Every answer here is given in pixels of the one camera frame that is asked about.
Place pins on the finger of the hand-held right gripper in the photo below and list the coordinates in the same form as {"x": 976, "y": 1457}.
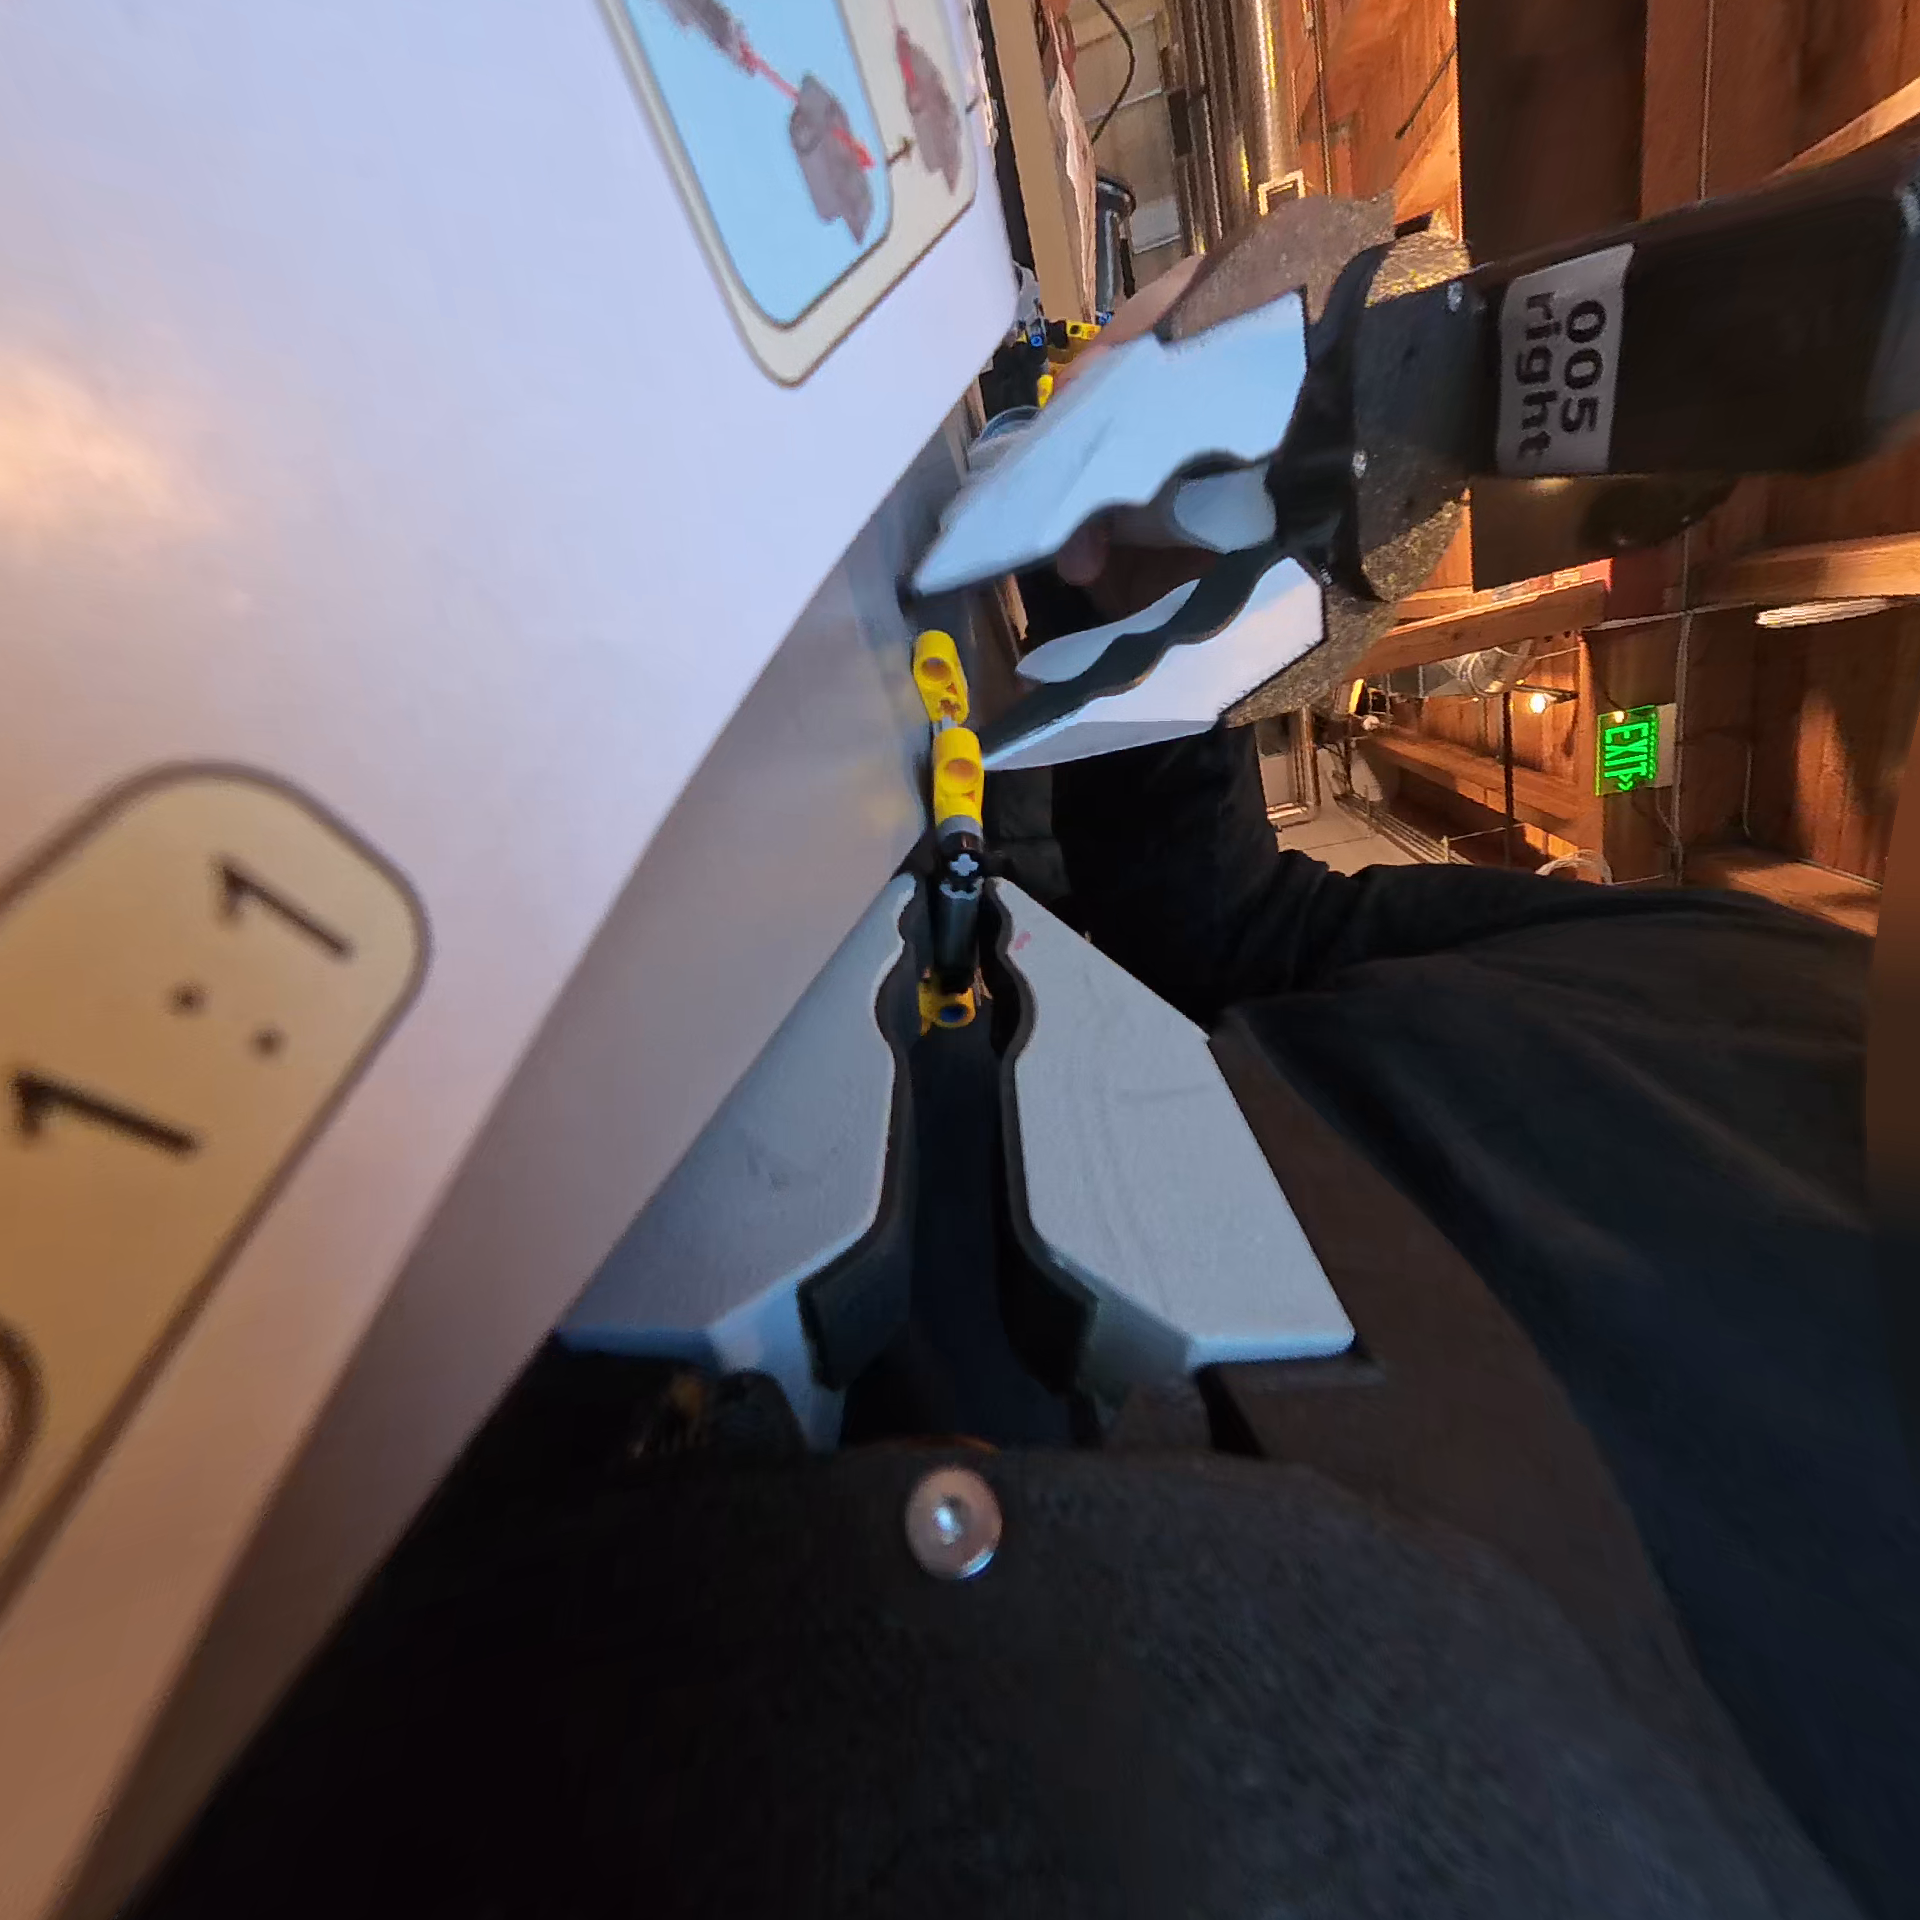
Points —
{"x": 1141, "y": 405}
{"x": 1200, "y": 674}

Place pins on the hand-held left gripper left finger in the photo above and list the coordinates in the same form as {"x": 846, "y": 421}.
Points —
{"x": 781, "y": 1184}

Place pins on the silver ventilation duct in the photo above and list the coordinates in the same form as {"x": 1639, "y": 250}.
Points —
{"x": 1253, "y": 120}

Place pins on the green exit sign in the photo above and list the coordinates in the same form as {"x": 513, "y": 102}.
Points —
{"x": 1628, "y": 751}

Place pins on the small yellow two-hole brick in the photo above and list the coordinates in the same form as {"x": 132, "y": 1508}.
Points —
{"x": 938, "y": 672}

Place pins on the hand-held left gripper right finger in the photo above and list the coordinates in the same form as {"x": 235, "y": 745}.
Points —
{"x": 1155, "y": 1200}

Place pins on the open instruction booklet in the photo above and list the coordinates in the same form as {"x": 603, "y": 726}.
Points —
{"x": 374, "y": 524}

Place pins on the grey yellow brick assembly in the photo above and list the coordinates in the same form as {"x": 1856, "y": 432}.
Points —
{"x": 957, "y": 773}

